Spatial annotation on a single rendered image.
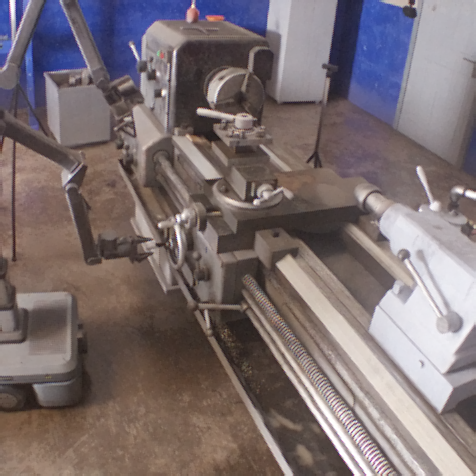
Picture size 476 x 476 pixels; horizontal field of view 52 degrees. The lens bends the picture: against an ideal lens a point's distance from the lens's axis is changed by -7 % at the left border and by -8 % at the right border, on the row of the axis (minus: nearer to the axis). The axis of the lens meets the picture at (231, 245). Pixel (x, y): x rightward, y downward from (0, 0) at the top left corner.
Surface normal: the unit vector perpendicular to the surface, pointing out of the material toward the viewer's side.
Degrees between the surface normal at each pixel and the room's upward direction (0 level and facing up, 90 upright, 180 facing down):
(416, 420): 36
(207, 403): 0
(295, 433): 0
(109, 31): 90
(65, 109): 90
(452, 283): 82
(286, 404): 0
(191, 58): 90
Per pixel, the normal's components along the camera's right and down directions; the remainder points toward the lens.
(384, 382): -0.47, -0.59
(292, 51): 0.39, 0.53
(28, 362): 0.08, -0.84
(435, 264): -0.90, 0.03
